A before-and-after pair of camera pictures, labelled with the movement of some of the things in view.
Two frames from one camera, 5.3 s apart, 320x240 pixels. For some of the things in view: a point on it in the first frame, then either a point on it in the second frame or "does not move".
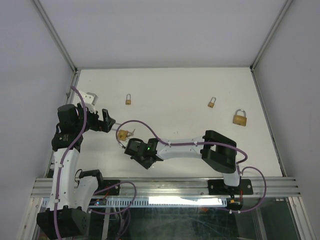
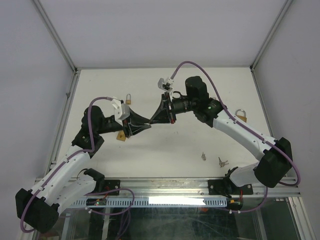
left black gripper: [100, 125] → [134, 124]
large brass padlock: [122, 135] does not move
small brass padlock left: [128, 102] does not move
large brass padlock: [239, 120] does not move
